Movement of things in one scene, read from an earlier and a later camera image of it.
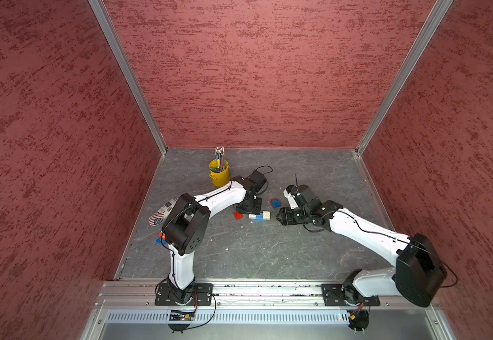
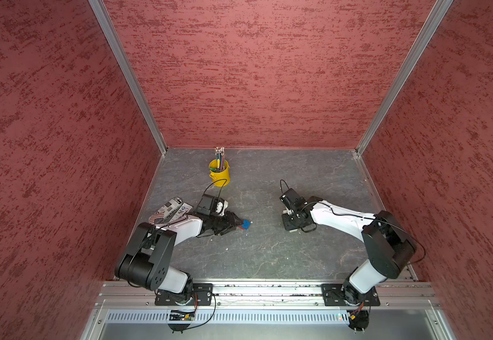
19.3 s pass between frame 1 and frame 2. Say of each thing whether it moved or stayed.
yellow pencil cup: stayed
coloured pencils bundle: stayed
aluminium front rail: stayed
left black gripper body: moved
